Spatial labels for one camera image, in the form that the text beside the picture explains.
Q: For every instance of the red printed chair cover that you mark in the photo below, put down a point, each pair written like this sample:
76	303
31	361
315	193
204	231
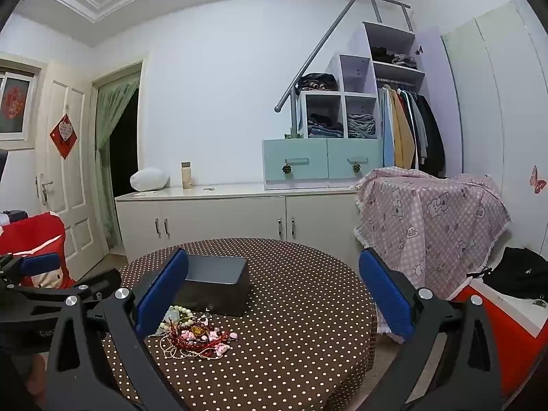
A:
43	235

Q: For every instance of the red storage box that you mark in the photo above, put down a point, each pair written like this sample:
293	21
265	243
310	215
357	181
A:
505	338

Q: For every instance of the dark rectangular storage box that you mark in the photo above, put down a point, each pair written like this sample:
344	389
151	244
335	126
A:
214	287

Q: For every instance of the beige bottle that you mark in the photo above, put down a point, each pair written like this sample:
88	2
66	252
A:
186	176

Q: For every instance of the grey folded clothes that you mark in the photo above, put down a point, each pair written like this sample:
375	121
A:
361	126

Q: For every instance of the row of hanging clothes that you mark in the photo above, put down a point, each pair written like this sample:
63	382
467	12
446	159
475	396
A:
411	132

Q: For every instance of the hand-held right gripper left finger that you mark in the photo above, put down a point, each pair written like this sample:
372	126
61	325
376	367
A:
162	293

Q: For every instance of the red window decoration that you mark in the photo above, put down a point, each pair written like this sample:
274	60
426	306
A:
13	102

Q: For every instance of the black bag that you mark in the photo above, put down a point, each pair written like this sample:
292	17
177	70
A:
518	272

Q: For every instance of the dark folded clothes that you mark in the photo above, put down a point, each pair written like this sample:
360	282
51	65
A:
325	128
317	82
391	58

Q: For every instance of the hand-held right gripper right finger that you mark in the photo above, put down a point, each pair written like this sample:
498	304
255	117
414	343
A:
385	295

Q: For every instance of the brown polka dot tablecloth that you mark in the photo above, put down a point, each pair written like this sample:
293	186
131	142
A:
278	342

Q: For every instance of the long white low cabinet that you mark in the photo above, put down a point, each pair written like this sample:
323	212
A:
222	218

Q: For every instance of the pink printed cloth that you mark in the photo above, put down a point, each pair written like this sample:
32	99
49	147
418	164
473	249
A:
428	222

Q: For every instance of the grey metal handrail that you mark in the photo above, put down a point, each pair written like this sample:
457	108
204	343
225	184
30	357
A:
325	36

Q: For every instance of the white framed window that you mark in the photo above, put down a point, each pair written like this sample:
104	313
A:
17	132

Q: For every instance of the pile of bead jewelry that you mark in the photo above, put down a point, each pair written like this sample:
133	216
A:
192	334

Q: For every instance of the pink butterfly wall sticker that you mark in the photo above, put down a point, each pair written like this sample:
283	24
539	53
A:
538	180

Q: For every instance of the white wardrobe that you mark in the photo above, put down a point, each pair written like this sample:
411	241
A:
492	115

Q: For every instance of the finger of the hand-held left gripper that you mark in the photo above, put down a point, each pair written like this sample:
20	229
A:
99	286
40	263

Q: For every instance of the red diamond door decoration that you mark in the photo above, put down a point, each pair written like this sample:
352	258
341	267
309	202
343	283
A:
64	135

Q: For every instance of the white panel door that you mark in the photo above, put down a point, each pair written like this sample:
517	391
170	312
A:
77	201

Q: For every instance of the green curtain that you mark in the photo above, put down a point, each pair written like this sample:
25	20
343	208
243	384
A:
107	128

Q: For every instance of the white stepped shelf unit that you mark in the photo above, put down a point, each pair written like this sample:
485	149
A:
357	81

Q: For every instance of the teal drawer unit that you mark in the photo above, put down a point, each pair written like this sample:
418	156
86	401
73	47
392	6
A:
317	162

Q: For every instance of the white pillow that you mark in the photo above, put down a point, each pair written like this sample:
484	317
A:
150	180

